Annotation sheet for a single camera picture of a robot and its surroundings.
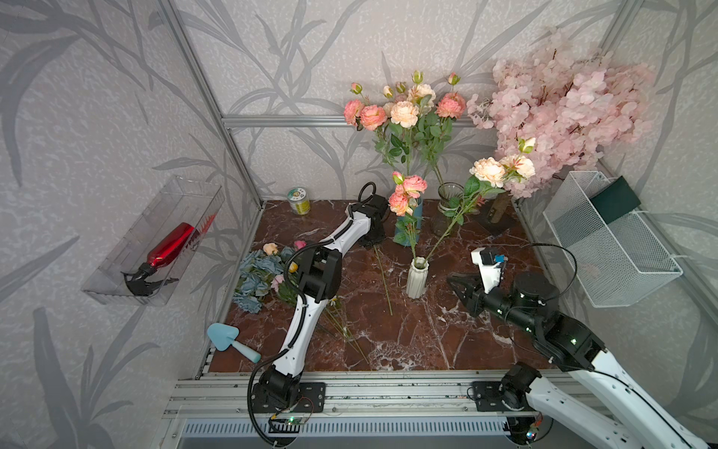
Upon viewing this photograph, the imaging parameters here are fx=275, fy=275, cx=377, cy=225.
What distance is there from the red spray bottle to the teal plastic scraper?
317mm

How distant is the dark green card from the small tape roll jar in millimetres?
978

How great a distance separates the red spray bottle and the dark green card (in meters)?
1.02

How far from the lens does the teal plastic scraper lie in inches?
33.1

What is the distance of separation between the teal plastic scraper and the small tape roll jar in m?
0.51

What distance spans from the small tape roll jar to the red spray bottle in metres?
0.49

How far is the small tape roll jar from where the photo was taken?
44.9 inches

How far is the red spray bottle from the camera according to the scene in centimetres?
60

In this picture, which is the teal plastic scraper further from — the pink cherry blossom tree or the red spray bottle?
the pink cherry blossom tree

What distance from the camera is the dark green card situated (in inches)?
27.4
